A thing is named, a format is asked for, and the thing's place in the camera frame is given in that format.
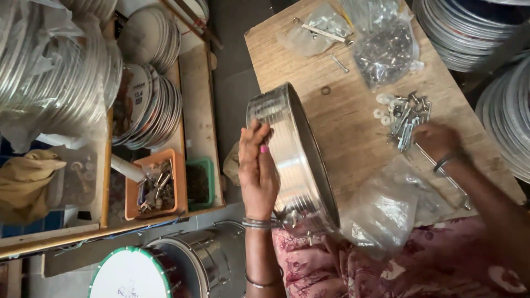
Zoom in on stack of blue-centred drum hoops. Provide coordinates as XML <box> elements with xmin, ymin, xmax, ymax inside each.
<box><xmin>413</xmin><ymin>0</ymin><xmax>530</xmax><ymax>73</ymax></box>

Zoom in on plastic bag of dark screws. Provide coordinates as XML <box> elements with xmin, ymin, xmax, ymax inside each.
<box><xmin>340</xmin><ymin>0</ymin><xmax>425</xmax><ymax>92</ymax></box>

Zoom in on shiny steel drum shell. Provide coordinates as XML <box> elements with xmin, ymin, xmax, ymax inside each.
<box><xmin>246</xmin><ymin>82</ymin><xmax>341</xmax><ymax>246</ymax></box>

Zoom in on person's left hand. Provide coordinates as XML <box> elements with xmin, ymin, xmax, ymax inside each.
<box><xmin>238</xmin><ymin>119</ymin><xmax>281</xmax><ymax>221</ymax></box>

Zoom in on stack of printed drum heads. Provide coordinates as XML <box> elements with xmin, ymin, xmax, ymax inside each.
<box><xmin>111</xmin><ymin>63</ymin><xmax>183</xmax><ymax>150</ymax></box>

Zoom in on orange plastic basket of parts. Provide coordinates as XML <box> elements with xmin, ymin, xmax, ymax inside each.
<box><xmin>124</xmin><ymin>148</ymin><xmax>189</xmax><ymax>222</ymax></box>

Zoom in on stack of silver drum hoops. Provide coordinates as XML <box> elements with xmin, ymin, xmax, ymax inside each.
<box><xmin>475</xmin><ymin>56</ymin><xmax>530</xmax><ymax>183</ymax></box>

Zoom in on dark wrist bangle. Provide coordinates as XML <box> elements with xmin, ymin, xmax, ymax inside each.
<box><xmin>433</xmin><ymin>151</ymin><xmax>461</xmax><ymax>174</ymax></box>

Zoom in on crumpled clear plastic bag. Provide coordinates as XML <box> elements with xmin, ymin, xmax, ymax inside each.
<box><xmin>339</xmin><ymin>155</ymin><xmax>458</xmax><ymax>262</ymax></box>

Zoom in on plastic-wrapped stack of metal hoops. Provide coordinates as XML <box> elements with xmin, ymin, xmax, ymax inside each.
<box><xmin>0</xmin><ymin>0</ymin><xmax>123</xmax><ymax>153</ymax></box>

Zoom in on stacked silver wrist bangles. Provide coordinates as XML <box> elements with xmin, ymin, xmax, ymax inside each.
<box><xmin>242</xmin><ymin>217</ymin><xmax>283</xmax><ymax>230</ymax></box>

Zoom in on single silver bolt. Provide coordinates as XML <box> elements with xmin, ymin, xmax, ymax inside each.
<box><xmin>330</xmin><ymin>53</ymin><xmax>350</xmax><ymax>74</ymax></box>

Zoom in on white plastic tube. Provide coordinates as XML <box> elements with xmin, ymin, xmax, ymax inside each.
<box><xmin>110</xmin><ymin>153</ymin><xmax>146</xmax><ymax>183</ymax></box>

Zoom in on stack of plain drum heads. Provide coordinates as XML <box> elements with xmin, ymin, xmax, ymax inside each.
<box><xmin>117</xmin><ymin>3</ymin><xmax>182</xmax><ymax>74</ymax></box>

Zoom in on person's floral maroon clothing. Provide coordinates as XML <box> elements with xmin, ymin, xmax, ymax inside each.
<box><xmin>271</xmin><ymin>215</ymin><xmax>530</xmax><ymax>298</ymax></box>

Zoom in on pile of loose metal bolts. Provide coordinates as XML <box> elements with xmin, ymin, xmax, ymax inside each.
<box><xmin>385</xmin><ymin>91</ymin><xmax>433</xmax><ymax>152</ymax></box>

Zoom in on clear bag of metal parts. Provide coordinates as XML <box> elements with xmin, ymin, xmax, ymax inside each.
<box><xmin>276</xmin><ymin>3</ymin><xmax>354</xmax><ymax>58</ymax></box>

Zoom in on wooden crate shelf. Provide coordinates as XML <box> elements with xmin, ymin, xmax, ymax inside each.
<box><xmin>0</xmin><ymin>0</ymin><xmax>227</xmax><ymax>262</ymax></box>

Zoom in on person's right hand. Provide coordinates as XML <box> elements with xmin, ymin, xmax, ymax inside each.
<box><xmin>412</xmin><ymin>123</ymin><xmax>461</xmax><ymax>161</ymax></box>

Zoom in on green-rimmed white-head drum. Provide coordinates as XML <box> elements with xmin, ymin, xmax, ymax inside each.
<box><xmin>87</xmin><ymin>246</ymin><xmax>183</xmax><ymax>298</ymax></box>

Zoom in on tan cloth bundle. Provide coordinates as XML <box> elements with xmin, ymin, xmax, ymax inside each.
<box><xmin>223</xmin><ymin>142</ymin><xmax>242</xmax><ymax>186</ymax></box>

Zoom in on green plastic basket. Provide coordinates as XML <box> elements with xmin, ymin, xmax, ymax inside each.
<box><xmin>185</xmin><ymin>157</ymin><xmax>215</xmax><ymax>212</ymax></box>

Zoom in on steel drum with rods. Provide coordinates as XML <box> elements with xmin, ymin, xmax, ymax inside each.
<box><xmin>147</xmin><ymin>220</ymin><xmax>248</xmax><ymax>298</ymax></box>

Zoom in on long metal tension rod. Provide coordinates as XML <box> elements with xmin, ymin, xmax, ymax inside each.
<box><xmin>414</xmin><ymin>142</ymin><xmax>473</xmax><ymax>211</ymax></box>

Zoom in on yellow cloth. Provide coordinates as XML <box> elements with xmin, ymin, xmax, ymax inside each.
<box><xmin>0</xmin><ymin>149</ymin><xmax>67</xmax><ymax>225</ymax></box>

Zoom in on clear plastic container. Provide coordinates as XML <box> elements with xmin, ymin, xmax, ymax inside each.
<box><xmin>47</xmin><ymin>146</ymin><xmax>98</xmax><ymax>208</ymax></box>

